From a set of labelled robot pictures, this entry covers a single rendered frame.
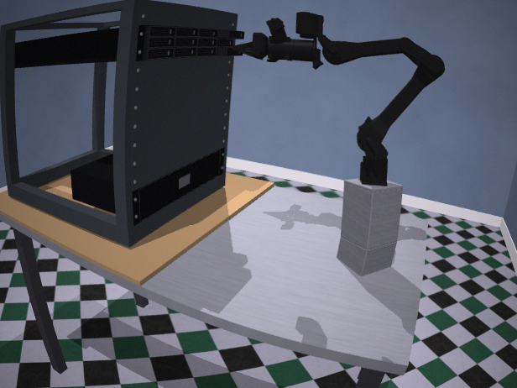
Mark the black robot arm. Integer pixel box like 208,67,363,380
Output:
266,12,445,186

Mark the black server rack frame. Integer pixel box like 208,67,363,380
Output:
0,0,238,248

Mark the tan flat board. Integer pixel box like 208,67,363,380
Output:
0,173,274,286

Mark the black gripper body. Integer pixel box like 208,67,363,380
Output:
252,33,295,62

